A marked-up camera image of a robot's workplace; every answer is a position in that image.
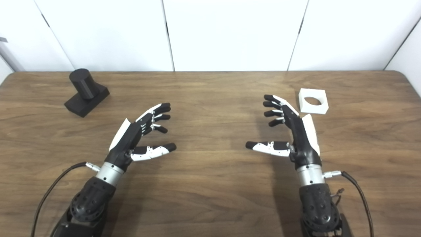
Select right arm thin wires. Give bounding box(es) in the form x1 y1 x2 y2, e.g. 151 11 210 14
331 188 345 206

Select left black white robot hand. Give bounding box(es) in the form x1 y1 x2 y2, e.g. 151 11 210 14
105 103 177 172

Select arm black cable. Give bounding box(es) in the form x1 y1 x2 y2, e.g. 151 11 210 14
322 170 374 237
31 161 101 237

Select white square piece with hole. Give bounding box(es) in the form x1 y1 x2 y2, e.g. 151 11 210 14
298 88 329 115

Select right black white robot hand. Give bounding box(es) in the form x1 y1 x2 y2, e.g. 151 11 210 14
245 94 323 170

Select black peg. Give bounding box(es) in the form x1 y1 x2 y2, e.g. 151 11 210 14
64 68 110 118

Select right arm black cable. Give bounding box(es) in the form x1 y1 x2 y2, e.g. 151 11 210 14
322 170 374 237

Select grey wall corner post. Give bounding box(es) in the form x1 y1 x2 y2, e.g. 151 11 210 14
0 37 25 72

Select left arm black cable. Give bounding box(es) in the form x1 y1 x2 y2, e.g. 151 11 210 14
31 161 101 237

